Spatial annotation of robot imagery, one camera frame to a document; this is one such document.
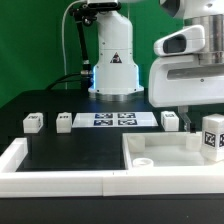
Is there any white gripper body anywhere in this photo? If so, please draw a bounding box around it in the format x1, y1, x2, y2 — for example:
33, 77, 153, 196
148, 55, 224, 107

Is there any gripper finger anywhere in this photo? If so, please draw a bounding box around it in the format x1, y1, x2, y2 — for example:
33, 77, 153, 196
178, 106, 196, 133

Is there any white square tabletop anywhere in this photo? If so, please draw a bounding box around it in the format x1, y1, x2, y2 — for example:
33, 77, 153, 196
122, 132, 217, 170

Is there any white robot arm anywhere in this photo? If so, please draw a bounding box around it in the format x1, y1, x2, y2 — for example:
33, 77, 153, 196
69, 0, 224, 119

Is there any white marker sheet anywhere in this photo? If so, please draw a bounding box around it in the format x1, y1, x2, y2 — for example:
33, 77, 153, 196
72, 112, 158, 128

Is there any white U-shaped fence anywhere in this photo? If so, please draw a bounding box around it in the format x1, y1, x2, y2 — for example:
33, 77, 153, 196
0, 138, 224, 198

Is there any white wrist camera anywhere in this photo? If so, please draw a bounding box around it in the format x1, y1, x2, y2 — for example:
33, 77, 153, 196
154, 25, 205, 57

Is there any black cable bundle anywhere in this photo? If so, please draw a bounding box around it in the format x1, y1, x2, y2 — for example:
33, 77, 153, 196
45, 6, 93, 92

